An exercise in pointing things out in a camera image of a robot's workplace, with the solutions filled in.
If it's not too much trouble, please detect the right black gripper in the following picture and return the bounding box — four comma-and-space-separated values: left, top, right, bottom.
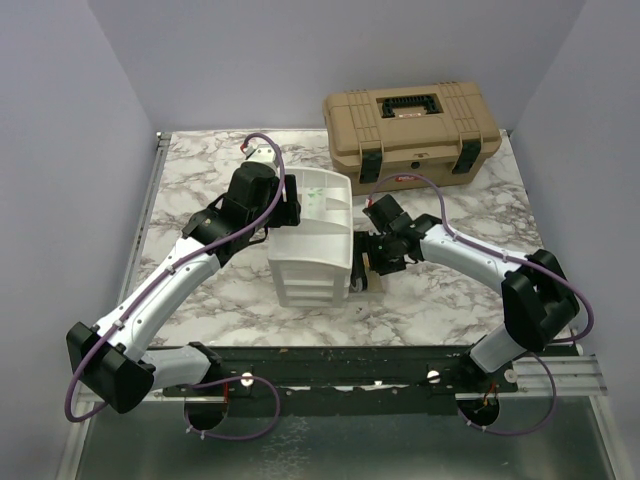
350, 229, 406, 279

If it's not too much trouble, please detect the round compact with lid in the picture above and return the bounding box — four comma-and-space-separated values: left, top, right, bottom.
350, 257, 368, 293

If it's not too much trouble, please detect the tan plastic toolbox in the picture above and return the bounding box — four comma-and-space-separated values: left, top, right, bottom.
322, 82, 502, 195

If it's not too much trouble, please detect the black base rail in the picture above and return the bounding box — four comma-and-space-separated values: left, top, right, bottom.
162, 346, 517, 417

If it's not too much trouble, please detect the gold cap foundation bottle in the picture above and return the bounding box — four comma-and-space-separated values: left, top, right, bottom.
363, 255, 384, 293

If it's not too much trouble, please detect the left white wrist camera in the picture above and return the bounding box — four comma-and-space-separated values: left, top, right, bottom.
244, 144, 279, 170

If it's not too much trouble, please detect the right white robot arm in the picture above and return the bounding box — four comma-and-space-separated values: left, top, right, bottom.
364, 195, 580, 391

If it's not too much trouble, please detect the white plastic drawer organizer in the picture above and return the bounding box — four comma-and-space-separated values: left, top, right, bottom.
267, 167, 384, 308

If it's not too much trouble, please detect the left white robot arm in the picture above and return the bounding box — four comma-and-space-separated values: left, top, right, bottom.
66, 161, 301, 414

